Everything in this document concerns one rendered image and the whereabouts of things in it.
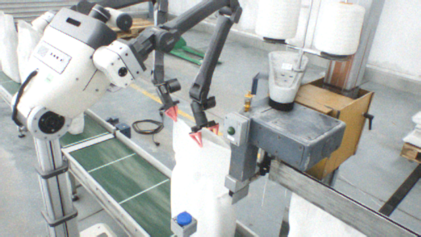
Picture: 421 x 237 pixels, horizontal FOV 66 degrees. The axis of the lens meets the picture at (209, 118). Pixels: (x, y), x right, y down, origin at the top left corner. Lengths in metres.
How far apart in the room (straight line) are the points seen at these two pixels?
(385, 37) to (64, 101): 5.62
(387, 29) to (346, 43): 5.11
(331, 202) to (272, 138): 0.33
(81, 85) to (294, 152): 0.77
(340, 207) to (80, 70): 1.01
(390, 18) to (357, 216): 5.27
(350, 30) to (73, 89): 0.97
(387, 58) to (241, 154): 5.34
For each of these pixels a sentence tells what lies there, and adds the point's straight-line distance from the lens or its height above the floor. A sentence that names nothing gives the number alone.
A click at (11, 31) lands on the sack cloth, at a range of 4.06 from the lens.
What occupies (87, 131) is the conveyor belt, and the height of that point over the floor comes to 0.38.
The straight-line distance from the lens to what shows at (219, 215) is 1.58.
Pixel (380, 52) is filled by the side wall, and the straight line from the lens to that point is 6.36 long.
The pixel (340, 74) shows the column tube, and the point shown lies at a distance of 1.44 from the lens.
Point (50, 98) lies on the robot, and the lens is 1.30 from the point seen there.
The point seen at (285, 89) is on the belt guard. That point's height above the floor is 1.41.
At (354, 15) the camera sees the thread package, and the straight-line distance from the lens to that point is 1.19.
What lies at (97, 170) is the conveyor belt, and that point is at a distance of 2.47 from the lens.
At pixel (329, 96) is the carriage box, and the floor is 1.33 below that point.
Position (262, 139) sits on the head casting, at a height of 1.27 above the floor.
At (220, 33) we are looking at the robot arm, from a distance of 1.43.
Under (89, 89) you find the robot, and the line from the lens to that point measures 1.27.
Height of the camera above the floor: 1.80
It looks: 27 degrees down
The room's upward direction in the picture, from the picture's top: 4 degrees clockwise
